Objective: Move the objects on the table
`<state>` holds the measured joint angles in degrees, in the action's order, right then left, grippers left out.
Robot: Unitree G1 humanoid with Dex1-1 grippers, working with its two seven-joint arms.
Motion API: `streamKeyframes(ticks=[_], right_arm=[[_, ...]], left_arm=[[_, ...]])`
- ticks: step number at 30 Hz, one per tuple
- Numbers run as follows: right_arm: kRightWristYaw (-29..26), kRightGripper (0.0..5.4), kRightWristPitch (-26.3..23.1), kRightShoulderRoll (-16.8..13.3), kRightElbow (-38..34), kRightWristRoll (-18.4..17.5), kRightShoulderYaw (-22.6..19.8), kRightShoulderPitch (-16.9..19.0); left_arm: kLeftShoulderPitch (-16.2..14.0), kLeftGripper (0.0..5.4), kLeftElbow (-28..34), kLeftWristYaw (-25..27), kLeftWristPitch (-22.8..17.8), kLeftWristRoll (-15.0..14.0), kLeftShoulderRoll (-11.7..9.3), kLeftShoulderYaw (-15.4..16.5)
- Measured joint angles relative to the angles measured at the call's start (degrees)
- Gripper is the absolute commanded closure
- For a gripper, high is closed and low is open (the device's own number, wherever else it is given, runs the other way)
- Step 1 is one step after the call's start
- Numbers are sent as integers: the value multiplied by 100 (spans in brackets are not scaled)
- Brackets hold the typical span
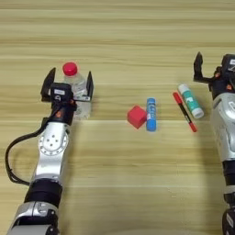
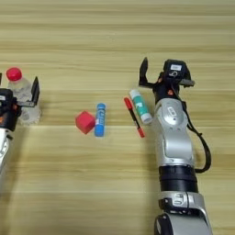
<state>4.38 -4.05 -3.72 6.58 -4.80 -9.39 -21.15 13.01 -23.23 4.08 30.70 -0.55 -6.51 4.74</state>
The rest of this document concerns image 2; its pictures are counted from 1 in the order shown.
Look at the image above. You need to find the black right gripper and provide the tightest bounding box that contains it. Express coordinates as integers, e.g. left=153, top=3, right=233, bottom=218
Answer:
left=139, top=57, right=196, bottom=105

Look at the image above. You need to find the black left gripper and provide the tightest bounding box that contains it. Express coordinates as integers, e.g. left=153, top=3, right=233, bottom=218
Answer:
left=0, top=76, right=41, bottom=132

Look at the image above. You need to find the clear bottle red cap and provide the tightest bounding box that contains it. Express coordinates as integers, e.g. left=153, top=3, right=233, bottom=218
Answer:
left=6, top=67, right=42, bottom=126

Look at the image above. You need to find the green white glue stick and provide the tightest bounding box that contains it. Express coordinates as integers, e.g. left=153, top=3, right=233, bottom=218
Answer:
left=129, top=88, right=153, bottom=125

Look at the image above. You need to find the red black marker pen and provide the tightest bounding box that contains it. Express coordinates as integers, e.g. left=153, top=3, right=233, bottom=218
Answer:
left=123, top=96, right=146, bottom=139

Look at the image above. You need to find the red cube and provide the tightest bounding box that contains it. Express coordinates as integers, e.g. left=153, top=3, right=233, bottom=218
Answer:
left=74, top=110, right=96, bottom=136

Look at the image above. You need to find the blue glue stick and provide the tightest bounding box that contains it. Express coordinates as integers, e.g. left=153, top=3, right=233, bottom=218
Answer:
left=94, top=103, right=107, bottom=138

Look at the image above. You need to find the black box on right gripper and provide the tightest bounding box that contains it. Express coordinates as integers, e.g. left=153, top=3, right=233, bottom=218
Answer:
left=162, top=59, right=192, bottom=82

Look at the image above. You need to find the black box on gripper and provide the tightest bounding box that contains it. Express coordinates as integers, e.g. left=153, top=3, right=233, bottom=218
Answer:
left=0, top=88, right=15, bottom=108
left=162, top=59, right=192, bottom=82

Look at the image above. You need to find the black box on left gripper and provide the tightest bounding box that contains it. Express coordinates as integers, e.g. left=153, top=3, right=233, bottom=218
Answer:
left=0, top=88, right=15, bottom=108

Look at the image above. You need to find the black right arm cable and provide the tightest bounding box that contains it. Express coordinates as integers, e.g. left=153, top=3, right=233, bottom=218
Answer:
left=180, top=100, right=213, bottom=174

